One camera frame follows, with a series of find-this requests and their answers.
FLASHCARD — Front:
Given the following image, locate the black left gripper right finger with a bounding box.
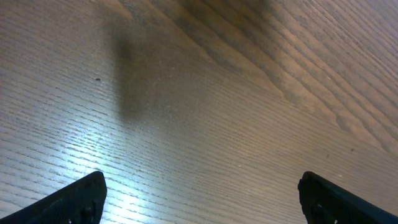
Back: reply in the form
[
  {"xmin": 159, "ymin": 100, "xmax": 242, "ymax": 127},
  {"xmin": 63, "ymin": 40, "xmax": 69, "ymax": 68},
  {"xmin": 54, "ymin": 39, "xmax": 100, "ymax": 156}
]
[{"xmin": 298, "ymin": 171, "xmax": 397, "ymax": 224}]

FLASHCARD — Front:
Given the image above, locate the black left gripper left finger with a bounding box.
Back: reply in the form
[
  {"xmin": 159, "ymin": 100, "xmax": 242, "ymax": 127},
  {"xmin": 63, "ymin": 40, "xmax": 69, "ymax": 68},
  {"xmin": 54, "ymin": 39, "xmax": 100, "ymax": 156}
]
[{"xmin": 1, "ymin": 171, "xmax": 107, "ymax": 224}]

